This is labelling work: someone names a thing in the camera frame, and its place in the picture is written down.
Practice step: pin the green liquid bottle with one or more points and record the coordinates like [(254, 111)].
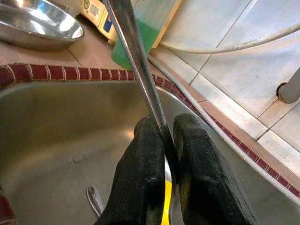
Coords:
[(150, 35)]

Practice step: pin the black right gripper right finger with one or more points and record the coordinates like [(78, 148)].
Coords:
[(204, 178)]

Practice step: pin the grey sink faucet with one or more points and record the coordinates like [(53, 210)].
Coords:
[(291, 91)]

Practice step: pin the steel bowl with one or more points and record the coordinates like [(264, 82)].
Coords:
[(35, 35)]

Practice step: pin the steel cutlery piece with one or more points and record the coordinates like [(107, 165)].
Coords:
[(93, 199)]

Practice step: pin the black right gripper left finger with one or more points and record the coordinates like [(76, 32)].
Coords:
[(138, 175)]

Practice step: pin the cream water ionizer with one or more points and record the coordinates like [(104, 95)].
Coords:
[(96, 16)]

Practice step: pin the steel sink basin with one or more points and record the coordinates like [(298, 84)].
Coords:
[(58, 140)]

